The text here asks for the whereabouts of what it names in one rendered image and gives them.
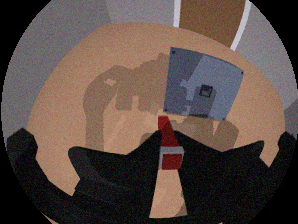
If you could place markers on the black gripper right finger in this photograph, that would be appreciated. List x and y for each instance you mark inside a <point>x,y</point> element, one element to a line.
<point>203,169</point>

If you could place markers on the blue-grey sloped panel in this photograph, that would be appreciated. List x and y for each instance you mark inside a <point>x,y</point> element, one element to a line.
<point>200,85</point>

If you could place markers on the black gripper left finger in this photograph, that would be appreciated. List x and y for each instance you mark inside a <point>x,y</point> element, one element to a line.
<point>137,170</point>

